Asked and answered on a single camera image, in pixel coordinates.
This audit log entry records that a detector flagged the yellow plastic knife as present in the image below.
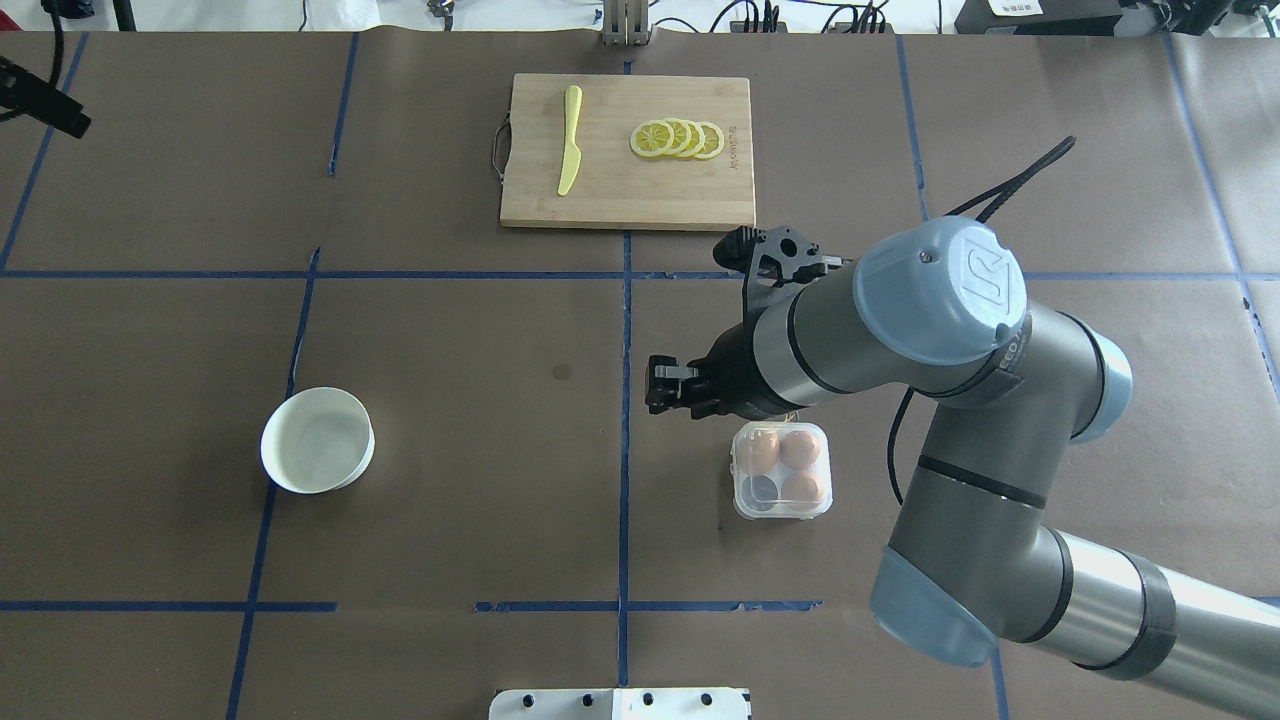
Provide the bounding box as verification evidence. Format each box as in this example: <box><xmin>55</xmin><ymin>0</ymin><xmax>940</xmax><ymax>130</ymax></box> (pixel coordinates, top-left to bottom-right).
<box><xmin>557</xmin><ymin>85</ymin><xmax>584</xmax><ymax>197</ymax></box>

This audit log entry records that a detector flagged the bamboo cutting board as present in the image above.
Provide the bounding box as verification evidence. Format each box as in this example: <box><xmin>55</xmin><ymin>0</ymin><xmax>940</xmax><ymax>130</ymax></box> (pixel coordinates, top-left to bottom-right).
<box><xmin>500</xmin><ymin>73</ymin><xmax>756</xmax><ymax>231</ymax></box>

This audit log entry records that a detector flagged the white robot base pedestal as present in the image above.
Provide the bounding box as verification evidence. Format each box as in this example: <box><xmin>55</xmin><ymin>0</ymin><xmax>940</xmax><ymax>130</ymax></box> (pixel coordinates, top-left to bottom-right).
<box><xmin>488</xmin><ymin>687</ymin><xmax>754</xmax><ymax>719</ymax></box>

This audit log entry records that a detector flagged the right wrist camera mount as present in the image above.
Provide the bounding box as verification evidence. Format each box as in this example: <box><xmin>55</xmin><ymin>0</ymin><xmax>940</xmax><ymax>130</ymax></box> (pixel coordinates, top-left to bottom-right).
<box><xmin>712</xmin><ymin>225</ymin><xmax>854</xmax><ymax>301</ymax></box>

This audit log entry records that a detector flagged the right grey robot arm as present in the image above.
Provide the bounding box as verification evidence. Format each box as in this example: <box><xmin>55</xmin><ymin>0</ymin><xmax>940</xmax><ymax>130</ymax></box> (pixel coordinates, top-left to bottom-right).
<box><xmin>645</xmin><ymin>217</ymin><xmax>1279</xmax><ymax>719</ymax></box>

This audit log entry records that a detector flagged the brown egg from bowl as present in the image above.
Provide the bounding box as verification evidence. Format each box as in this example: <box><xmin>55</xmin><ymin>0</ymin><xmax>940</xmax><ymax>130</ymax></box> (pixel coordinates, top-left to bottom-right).
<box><xmin>742</xmin><ymin>429</ymin><xmax>780</xmax><ymax>477</ymax></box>

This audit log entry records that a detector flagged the clear plastic egg box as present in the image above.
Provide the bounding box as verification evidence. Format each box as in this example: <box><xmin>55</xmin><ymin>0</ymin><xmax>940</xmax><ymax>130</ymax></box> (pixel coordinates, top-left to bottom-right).
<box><xmin>730</xmin><ymin>421</ymin><xmax>835</xmax><ymax>520</ymax></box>

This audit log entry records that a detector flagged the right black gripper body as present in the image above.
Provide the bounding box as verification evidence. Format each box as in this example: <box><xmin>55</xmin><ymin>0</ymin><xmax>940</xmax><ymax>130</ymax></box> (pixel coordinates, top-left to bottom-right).
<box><xmin>685</xmin><ymin>322</ymin><xmax>801</xmax><ymax>421</ymax></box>

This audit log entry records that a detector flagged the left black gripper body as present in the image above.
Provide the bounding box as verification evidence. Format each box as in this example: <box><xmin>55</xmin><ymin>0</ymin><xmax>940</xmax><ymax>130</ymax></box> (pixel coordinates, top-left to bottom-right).
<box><xmin>1</xmin><ymin>56</ymin><xmax>92</xmax><ymax>138</ymax></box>

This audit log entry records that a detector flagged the white round bowl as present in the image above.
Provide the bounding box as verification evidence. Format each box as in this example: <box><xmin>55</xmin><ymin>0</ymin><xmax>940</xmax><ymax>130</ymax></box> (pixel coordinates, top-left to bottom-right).
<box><xmin>259</xmin><ymin>387</ymin><xmax>376</xmax><ymax>495</ymax></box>

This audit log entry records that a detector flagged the brown egg front slot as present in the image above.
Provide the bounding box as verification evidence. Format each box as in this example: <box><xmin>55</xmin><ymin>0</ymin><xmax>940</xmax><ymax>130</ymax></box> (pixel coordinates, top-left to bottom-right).
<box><xmin>780</xmin><ymin>471</ymin><xmax>828</xmax><ymax>512</ymax></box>

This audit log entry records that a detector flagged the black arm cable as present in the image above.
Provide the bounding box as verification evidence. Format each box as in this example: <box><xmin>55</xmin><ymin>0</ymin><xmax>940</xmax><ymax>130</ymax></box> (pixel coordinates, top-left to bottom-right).
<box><xmin>884</xmin><ymin>135</ymin><xmax>1076</xmax><ymax>506</ymax></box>

